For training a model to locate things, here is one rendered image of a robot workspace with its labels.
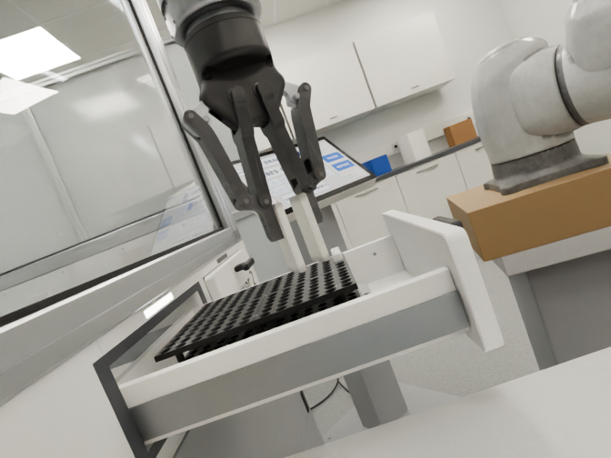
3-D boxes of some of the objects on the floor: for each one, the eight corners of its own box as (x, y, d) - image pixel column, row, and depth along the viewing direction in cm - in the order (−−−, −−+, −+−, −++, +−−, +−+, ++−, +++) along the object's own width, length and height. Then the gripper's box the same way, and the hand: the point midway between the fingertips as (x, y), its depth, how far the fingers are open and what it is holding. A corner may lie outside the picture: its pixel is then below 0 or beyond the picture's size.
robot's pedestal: (680, 466, 95) (595, 190, 88) (804, 601, 66) (692, 204, 59) (553, 482, 103) (465, 230, 96) (614, 606, 74) (496, 260, 68)
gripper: (277, 40, 41) (351, 239, 43) (139, 64, 35) (232, 293, 37) (304, -4, 34) (390, 236, 36) (136, 19, 28) (251, 303, 30)
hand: (297, 233), depth 36 cm, fingers closed
